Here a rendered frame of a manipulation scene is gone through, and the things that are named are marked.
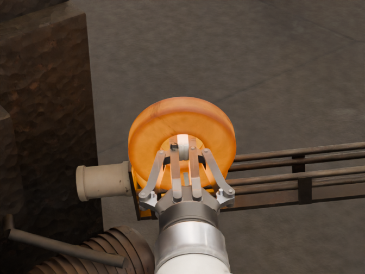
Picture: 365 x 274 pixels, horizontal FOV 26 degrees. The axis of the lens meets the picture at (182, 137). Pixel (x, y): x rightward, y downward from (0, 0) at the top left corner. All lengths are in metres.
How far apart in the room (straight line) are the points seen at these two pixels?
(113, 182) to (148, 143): 0.20
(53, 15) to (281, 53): 1.70
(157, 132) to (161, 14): 2.14
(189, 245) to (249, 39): 2.19
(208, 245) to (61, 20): 0.59
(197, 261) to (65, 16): 0.62
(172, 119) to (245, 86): 1.70
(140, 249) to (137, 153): 0.32
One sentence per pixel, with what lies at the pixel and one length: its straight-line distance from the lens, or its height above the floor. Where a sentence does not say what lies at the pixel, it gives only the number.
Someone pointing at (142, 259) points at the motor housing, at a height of 0.51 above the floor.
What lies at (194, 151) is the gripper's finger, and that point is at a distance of 1.10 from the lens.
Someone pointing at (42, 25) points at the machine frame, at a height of 0.87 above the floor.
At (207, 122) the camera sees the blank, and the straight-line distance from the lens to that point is 1.10.
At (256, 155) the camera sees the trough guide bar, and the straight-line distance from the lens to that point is 1.34.
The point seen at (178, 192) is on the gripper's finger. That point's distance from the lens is 1.02.
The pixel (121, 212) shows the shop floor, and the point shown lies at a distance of 2.27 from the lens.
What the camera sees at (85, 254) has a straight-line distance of 1.36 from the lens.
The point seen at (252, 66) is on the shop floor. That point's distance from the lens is 2.90.
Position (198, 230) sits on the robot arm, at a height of 0.87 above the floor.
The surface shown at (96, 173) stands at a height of 0.69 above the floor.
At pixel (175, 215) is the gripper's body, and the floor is 0.86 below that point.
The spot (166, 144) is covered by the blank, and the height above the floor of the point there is 0.76.
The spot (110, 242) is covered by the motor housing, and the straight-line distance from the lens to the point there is 1.42.
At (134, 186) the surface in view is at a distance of 1.30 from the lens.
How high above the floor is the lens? 1.52
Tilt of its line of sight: 37 degrees down
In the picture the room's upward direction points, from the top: straight up
